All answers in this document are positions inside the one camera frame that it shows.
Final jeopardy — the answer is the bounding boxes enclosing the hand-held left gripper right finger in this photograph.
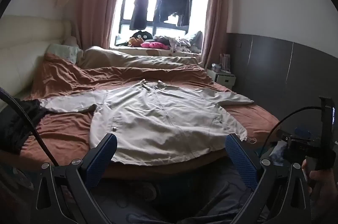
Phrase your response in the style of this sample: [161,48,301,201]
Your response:
[225,133,313,224]

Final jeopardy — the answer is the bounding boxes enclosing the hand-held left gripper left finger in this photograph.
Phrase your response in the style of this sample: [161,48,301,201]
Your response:
[33,133,118,224]

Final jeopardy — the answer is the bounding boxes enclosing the beige jacket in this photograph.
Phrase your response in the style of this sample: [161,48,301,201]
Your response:
[39,79,255,167]

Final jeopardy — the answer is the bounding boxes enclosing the pile of loose clothes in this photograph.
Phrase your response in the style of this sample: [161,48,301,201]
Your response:
[153,35,202,53]

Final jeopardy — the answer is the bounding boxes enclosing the person's right hand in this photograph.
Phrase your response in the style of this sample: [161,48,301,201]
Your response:
[302,158,338,198]

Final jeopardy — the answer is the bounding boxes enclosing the brown blanket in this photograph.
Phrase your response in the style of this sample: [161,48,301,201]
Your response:
[20,53,280,179]

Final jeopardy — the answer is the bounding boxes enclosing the person's dark pants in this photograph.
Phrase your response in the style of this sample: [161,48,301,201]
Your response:
[90,158,264,224]

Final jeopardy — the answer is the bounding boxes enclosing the white nightstand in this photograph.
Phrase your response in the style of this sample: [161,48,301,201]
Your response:
[207,68,236,90]

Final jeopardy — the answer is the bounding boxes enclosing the black garment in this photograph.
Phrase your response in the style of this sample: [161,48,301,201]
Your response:
[0,98,48,154]

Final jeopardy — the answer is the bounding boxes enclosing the pink striped holder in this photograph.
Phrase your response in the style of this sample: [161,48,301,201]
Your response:
[219,53,231,74]

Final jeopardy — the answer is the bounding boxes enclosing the beige duvet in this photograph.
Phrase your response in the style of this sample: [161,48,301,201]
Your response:
[76,46,205,72]

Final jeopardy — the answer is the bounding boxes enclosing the pale green pillow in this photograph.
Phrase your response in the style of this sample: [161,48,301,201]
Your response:
[46,44,80,63]

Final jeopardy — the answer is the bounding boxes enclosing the pink plush cushion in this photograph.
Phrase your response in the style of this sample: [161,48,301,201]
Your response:
[140,40,169,49]

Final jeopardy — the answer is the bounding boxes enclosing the black plush toy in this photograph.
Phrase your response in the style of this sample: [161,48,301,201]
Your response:
[131,31,154,41]

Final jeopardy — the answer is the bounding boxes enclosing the cream padded headboard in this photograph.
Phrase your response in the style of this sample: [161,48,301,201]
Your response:
[0,15,73,111]

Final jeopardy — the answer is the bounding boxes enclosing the grey pillow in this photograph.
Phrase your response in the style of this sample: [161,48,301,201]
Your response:
[183,31,203,46]

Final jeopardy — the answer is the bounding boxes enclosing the long dark hanging coat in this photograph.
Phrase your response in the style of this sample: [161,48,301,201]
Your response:
[129,0,150,31]

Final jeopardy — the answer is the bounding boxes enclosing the dark hanging shirt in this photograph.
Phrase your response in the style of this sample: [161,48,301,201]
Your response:
[154,0,172,22]

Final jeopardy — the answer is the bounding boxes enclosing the dark hanging jacket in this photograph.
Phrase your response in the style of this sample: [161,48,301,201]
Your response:
[170,0,191,27]

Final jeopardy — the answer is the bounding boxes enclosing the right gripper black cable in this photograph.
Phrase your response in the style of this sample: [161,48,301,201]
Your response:
[260,106,323,158]

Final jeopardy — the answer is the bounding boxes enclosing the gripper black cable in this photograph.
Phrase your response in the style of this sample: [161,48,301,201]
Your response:
[0,87,59,167]
[260,106,323,158]

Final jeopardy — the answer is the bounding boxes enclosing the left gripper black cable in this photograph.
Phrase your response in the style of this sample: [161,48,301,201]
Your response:
[0,87,59,167]

